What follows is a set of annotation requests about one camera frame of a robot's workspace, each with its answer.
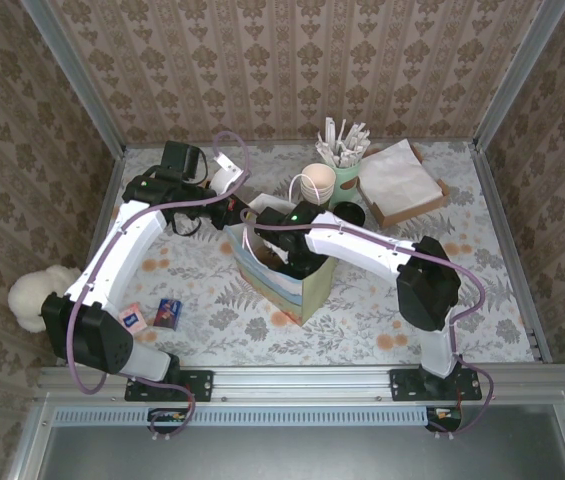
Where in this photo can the pastel paper takeout bag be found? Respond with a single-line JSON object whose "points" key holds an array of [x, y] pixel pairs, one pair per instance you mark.
{"points": [[317, 295]]}

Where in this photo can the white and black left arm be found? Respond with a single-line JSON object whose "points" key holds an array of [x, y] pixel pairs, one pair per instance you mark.
{"points": [[127, 250]]}

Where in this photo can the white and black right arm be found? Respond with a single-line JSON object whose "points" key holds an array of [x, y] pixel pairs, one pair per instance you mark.
{"points": [[362, 242]]}

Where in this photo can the brown cardboard cup carrier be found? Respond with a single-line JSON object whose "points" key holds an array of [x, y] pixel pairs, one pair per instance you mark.
{"points": [[267, 256]]}

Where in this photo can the stack of paper cups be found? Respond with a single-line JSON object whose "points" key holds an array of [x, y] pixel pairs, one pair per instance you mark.
{"points": [[318, 180]]}

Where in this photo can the mint green holder cup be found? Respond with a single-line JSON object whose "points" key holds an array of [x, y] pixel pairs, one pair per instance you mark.
{"points": [[347, 180]]}

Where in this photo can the paper wrapped stir stick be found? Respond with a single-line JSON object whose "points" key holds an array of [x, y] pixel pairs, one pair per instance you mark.
{"points": [[342, 134], [323, 147], [352, 137], [330, 131], [362, 140]]}

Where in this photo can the brown cardboard tray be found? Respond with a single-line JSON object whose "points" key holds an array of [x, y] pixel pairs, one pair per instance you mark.
{"points": [[397, 216]]}

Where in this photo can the floral patterned table cover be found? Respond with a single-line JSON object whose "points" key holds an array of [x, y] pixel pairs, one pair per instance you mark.
{"points": [[312, 345]]}

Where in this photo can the blue small box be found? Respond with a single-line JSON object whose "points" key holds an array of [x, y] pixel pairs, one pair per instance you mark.
{"points": [[168, 314]]}

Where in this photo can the stack of white napkins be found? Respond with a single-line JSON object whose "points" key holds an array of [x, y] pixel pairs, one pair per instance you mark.
{"points": [[397, 175]]}

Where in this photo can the pink sugar packet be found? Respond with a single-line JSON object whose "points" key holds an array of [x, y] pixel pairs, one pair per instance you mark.
{"points": [[133, 318]]}

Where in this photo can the white teddy bear plush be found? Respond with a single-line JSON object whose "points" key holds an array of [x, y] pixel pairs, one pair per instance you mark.
{"points": [[27, 300]]}

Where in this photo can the black controller board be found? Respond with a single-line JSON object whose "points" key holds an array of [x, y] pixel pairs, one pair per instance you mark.
{"points": [[167, 417], [444, 417]]}

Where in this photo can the grey metal panel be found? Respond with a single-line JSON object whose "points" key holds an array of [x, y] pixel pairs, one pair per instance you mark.
{"points": [[312, 455]]}

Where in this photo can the aluminium side rail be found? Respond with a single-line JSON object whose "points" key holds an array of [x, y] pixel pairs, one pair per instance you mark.
{"points": [[103, 225], [507, 240]]}

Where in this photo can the aluminium front rail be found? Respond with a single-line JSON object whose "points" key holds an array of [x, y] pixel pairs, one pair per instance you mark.
{"points": [[302, 382]]}

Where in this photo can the aluminium frame post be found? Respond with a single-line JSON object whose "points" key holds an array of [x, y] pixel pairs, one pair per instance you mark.
{"points": [[72, 75], [522, 70]]}

